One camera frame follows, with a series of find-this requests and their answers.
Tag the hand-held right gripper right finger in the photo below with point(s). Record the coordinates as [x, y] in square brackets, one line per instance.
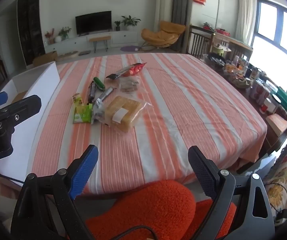
[203, 172]

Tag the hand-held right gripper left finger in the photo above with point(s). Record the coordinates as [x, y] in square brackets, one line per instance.
[83, 170]

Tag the white cardboard box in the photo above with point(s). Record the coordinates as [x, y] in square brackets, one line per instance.
[43, 85]

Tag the green snack packet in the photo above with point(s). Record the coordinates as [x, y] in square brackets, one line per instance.
[83, 115]

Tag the yellow rice cracker packet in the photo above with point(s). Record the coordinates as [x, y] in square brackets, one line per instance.
[77, 100]

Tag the grey and white snack packet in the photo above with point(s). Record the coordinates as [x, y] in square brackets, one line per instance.
[98, 111]

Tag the clear bag of bread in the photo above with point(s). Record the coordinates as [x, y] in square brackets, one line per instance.
[123, 112]

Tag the silver snack bar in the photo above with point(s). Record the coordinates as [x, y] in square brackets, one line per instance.
[106, 93]

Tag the green sausage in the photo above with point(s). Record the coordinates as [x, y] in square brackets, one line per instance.
[99, 83]

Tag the clear bag of brown biscuits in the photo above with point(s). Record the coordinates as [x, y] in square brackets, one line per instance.
[129, 85]

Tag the orange fluffy chair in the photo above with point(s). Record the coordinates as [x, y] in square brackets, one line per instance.
[153, 205]

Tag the orange striped tablecloth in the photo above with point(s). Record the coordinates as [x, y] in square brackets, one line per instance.
[173, 120]

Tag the brown chocolate bar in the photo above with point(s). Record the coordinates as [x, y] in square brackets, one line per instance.
[91, 92]

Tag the red flowers in vase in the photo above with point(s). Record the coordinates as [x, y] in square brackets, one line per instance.
[49, 35]

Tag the white round vase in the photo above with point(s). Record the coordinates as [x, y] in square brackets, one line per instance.
[58, 39]

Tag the white television cabinet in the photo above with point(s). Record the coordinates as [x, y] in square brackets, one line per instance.
[68, 42]

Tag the floral cushion cover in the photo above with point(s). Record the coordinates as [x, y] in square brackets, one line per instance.
[286, 170]

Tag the dark bookshelf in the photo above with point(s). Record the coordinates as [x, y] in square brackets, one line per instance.
[31, 25]

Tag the grey flat scale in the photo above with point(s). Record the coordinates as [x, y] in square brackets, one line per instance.
[85, 52]

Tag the black and grey snack bar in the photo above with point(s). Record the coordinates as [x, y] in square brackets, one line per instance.
[113, 75]

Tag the cluster of jars and containers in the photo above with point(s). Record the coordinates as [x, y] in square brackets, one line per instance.
[243, 77]

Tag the wooden bench with metal legs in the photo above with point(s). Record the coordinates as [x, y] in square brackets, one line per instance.
[99, 38]

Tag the black television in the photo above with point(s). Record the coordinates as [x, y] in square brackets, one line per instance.
[93, 22]

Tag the red snack packet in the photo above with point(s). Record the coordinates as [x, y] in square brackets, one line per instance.
[134, 69]

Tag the purple round mat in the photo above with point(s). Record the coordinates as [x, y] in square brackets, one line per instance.
[128, 48]

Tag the green plastic stool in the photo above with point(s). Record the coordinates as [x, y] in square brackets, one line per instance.
[218, 50]

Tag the small green potted plant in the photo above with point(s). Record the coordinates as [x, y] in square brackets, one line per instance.
[117, 25]

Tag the dark wooden slatted desk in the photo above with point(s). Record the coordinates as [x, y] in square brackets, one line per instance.
[198, 42]

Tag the large green potted plant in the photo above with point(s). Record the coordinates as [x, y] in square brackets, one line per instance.
[130, 21]

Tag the orange lounge chair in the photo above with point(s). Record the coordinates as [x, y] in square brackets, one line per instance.
[161, 36]

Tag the black framed window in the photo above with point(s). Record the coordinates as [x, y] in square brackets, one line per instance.
[278, 35]

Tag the white curtain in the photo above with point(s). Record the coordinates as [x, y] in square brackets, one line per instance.
[244, 15]

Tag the covered standing air conditioner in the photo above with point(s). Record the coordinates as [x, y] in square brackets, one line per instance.
[164, 7]

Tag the grey curtain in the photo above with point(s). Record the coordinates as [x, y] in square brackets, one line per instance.
[182, 2]

